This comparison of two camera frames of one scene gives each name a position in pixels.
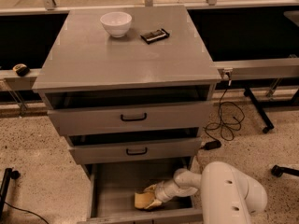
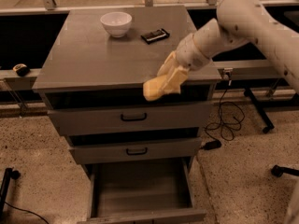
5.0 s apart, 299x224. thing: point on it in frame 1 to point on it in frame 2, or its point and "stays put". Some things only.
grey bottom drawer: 111,190 stays put
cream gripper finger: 150,188 to 166,67
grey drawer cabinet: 130,90 stays put
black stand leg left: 8,174 stays put
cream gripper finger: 155,203 to 174,83
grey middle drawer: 136,150 stays put
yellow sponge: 143,200 to 152,89
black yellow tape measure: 21,70 stays put
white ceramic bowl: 116,22 stays put
